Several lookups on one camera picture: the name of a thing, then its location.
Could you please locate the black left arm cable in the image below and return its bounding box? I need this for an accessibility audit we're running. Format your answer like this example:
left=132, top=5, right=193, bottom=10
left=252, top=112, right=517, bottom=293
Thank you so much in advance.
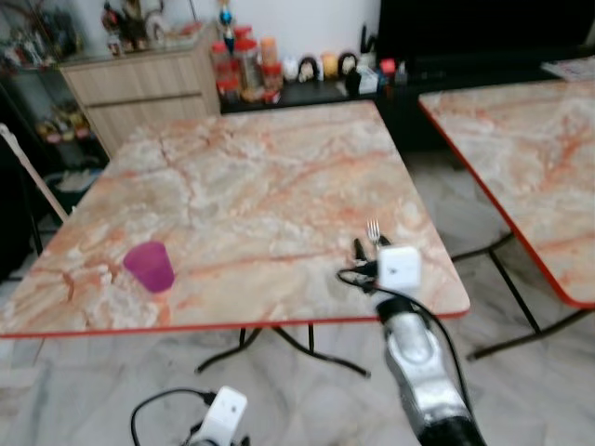
left=130, top=387, right=217, bottom=446

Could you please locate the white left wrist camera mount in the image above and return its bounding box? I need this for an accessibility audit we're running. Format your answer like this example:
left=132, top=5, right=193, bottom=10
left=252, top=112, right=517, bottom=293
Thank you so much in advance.
left=193, top=387, right=249, bottom=446

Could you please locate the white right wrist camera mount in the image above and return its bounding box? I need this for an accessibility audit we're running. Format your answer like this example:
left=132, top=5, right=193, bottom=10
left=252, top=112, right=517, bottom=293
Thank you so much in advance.
left=377, top=245, right=423, bottom=295

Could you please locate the light wooden chair rail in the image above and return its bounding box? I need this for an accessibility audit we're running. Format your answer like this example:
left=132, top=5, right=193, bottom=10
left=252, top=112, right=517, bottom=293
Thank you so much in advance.
left=0, top=124, right=72, bottom=224

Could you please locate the black open shelf unit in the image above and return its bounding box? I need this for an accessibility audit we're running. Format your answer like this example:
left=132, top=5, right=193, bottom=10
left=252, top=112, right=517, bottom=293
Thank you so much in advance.
left=0, top=63, right=111, bottom=191

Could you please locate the blue topped tall ornament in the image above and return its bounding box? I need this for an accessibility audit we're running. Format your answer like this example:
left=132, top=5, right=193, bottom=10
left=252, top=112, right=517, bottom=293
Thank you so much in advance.
left=217, top=0, right=235, bottom=43

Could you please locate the clear jar orange lid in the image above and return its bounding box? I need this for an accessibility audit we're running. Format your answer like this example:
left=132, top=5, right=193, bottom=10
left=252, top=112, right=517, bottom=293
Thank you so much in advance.
left=259, top=36, right=284, bottom=96

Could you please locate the black metal table frame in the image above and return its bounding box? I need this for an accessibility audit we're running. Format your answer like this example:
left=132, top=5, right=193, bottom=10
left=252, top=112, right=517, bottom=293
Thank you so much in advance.
left=195, top=322, right=372, bottom=378
left=450, top=230, right=595, bottom=362

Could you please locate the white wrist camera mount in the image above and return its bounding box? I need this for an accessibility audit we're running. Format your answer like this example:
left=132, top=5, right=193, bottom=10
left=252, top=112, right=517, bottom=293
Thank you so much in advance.
left=193, top=387, right=249, bottom=446
left=377, top=245, right=423, bottom=295

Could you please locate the small brown figurine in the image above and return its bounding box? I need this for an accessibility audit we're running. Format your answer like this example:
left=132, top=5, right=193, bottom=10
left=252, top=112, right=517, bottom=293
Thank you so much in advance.
left=298, top=56, right=321, bottom=83

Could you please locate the dark ornament group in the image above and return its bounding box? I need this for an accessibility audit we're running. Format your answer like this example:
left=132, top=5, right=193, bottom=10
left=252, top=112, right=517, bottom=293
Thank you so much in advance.
left=99, top=0, right=187, bottom=54

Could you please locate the black low television console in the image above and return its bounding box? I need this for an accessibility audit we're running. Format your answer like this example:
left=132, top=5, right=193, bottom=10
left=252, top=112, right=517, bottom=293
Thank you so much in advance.
left=218, top=54, right=595, bottom=154

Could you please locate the printed paper magazine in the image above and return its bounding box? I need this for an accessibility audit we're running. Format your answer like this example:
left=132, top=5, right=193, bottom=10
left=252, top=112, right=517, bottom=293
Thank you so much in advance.
left=541, top=58, right=595, bottom=82

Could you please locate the light wooden drawer cabinet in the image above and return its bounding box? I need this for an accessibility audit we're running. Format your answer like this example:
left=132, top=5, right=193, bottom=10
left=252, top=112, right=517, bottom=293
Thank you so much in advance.
left=59, top=26, right=223, bottom=157

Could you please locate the purple plastic cup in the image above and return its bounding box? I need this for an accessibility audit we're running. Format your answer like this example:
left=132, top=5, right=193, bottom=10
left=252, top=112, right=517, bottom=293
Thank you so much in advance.
left=123, top=241, right=176, bottom=295

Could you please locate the small dark figurine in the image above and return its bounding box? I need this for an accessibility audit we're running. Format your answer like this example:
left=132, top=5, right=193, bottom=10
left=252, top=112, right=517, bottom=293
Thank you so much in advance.
left=338, top=51, right=361, bottom=79

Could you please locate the black television screen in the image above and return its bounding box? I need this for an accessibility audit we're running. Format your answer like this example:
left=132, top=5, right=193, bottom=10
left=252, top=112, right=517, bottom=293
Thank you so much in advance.
left=376, top=0, right=595, bottom=59

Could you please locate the clear jar red lid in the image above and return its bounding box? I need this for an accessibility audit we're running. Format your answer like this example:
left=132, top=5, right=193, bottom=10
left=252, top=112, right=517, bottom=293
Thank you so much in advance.
left=231, top=27, right=262, bottom=97
left=211, top=40, right=234, bottom=101

